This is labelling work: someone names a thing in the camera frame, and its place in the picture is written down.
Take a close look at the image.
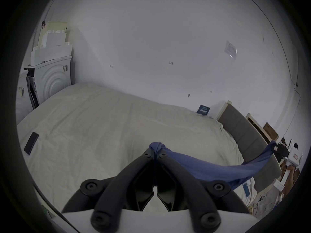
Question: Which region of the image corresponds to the white washing machine with cartons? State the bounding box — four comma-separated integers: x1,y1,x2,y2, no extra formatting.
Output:
24,21,74,110

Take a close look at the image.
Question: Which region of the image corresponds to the dark blue card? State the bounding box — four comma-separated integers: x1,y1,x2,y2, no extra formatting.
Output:
196,104,211,116

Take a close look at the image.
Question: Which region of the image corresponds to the dark blue shirt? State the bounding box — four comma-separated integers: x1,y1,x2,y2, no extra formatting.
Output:
149,142,278,192

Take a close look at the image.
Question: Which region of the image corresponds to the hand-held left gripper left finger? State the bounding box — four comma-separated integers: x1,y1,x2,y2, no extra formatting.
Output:
61,148,156,233

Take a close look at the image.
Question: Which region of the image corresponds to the person's right hand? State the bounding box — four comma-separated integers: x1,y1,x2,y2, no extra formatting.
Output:
280,165,301,199

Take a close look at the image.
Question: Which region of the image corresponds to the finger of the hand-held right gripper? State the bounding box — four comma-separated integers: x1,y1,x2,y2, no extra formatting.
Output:
271,143,289,159

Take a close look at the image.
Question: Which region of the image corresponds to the black phone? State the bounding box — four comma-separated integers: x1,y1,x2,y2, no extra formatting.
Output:
24,132,39,156

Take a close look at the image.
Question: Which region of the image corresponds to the bed with beige sheet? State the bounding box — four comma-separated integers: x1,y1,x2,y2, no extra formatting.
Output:
16,82,258,218

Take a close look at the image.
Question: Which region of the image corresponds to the grey padded headboard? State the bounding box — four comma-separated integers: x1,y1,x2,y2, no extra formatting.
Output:
217,100,284,194

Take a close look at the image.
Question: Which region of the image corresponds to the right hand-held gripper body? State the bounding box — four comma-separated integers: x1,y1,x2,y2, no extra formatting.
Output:
273,139,304,191

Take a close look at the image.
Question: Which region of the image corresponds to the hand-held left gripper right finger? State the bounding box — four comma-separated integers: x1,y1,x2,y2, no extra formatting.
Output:
155,151,252,233

